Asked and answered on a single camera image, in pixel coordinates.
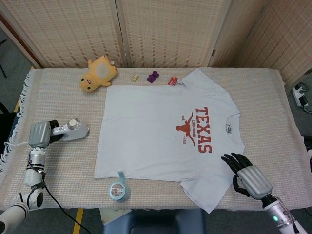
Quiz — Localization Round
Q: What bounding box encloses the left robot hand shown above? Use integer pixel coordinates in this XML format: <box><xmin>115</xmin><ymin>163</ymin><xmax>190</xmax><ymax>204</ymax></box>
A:
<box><xmin>28</xmin><ymin>119</ymin><xmax>63</xmax><ymax>148</ymax></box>

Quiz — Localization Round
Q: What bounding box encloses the white power strip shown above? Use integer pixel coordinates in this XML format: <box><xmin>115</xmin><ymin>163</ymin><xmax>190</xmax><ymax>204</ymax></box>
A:
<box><xmin>292</xmin><ymin>83</ymin><xmax>310</xmax><ymax>108</ymax></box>

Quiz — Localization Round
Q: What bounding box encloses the beige woven tablecloth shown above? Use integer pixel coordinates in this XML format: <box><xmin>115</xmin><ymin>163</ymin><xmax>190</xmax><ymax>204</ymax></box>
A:
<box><xmin>0</xmin><ymin>67</ymin><xmax>312</xmax><ymax>212</ymax></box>

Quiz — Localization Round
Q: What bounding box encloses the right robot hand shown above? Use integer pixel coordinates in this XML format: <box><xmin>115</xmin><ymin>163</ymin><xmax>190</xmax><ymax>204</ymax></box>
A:
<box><xmin>220</xmin><ymin>153</ymin><xmax>273</xmax><ymax>200</ymax></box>

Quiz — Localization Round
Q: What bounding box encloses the small white iron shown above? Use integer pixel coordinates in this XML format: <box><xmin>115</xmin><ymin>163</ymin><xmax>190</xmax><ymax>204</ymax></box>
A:
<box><xmin>50</xmin><ymin>118</ymin><xmax>89</xmax><ymax>142</ymax></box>

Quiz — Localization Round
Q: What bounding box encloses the thin white cable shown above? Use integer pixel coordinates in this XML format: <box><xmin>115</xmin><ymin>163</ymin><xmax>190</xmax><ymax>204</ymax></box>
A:
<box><xmin>3</xmin><ymin>140</ymin><xmax>31</xmax><ymax>149</ymax></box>

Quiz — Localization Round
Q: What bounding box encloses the purple toy block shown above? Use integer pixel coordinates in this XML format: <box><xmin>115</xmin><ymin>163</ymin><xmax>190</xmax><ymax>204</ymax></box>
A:
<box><xmin>147</xmin><ymin>70</ymin><xmax>159</xmax><ymax>84</ymax></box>

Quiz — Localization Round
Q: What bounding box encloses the yellow plush toy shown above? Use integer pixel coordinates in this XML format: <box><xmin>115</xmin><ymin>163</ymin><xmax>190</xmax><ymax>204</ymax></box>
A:
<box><xmin>78</xmin><ymin>55</ymin><xmax>119</xmax><ymax>94</ymax></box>

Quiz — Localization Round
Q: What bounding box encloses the white sheet under table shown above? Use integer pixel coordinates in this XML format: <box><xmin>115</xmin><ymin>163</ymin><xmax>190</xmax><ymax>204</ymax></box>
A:
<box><xmin>99</xmin><ymin>208</ymin><xmax>132</xmax><ymax>226</ymax></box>

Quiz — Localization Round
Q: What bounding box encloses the white Texas print T-shirt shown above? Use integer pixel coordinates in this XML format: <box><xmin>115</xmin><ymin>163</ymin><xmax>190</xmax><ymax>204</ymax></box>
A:
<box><xmin>94</xmin><ymin>68</ymin><xmax>246</xmax><ymax>215</ymax></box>

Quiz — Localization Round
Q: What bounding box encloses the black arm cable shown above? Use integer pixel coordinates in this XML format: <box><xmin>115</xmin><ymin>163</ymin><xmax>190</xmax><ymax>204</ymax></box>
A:
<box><xmin>26</xmin><ymin>162</ymin><xmax>92</xmax><ymax>234</ymax></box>

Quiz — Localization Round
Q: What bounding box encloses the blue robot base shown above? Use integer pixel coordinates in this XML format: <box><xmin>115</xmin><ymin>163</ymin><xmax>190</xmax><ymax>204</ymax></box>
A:
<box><xmin>102</xmin><ymin>208</ymin><xmax>207</xmax><ymax>234</ymax></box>

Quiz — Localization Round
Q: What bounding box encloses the black stand leg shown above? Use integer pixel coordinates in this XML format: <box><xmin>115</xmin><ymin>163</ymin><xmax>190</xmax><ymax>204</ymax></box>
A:
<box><xmin>0</xmin><ymin>38</ymin><xmax>8</xmax><ymax>79</ymax></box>

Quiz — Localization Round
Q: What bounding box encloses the light blue tape roll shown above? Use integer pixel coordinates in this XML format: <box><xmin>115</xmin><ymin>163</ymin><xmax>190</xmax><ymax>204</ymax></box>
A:
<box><xmin>108</xmin><ymin>171</ymin><xmax>131</xmax><ymax>203</ymax></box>

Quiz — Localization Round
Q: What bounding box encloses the woven folding screen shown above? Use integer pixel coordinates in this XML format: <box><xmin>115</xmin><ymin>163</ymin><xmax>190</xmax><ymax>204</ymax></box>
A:
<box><xmin>0</xmin><ymin>0</ymin><xmax>312</xmax><ymax>83</ymax></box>

